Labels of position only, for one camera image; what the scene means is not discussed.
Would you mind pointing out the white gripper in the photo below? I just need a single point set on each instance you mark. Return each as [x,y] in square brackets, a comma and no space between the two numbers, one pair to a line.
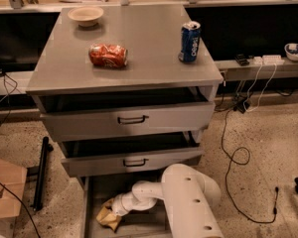
[118,208]

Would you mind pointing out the yellow sponge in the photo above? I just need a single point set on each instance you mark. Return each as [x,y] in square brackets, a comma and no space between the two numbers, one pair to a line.
[106,217]

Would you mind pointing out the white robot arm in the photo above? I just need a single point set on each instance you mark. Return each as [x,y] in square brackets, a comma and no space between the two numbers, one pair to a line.
[188,196]

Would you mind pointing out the bottom grey drawer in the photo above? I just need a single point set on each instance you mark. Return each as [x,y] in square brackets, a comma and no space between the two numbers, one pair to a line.
[152,223]

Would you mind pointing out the grey drawer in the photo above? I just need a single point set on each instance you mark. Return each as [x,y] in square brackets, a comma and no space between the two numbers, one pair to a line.
[76,117]
[122,155]
[152,223]

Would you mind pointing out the middle grey drawer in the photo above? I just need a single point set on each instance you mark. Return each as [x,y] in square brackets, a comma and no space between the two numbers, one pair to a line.
[122,155]

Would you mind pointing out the top grey drawer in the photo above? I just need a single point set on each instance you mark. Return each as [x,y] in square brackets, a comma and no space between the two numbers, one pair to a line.
[76,117]

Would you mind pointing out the grey metal drawer cabinet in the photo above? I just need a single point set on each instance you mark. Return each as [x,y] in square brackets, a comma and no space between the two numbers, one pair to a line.
[151,35]

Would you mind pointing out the black pole on floor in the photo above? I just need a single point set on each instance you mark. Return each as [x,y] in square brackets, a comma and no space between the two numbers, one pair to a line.
[38,198]

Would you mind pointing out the wooden box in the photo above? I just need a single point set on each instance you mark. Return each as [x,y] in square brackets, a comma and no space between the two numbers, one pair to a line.
[12,184]

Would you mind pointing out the crushed red soda can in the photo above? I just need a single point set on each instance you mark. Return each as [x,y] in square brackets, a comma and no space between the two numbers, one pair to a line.
[108,55]

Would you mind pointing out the blue pepsi can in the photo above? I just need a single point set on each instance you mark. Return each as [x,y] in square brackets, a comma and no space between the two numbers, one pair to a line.
[190,41]

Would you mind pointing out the black small device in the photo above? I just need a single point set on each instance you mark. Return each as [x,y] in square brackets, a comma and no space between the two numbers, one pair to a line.
[241,60]

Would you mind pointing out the beige bowl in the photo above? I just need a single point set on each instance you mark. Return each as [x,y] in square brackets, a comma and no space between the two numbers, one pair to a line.
[87,16]

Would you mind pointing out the white power strip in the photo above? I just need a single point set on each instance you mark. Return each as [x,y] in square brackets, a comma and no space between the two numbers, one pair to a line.
[269,59]

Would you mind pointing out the blue white bowl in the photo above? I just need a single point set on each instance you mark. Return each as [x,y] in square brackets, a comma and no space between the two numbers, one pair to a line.
[291,51]

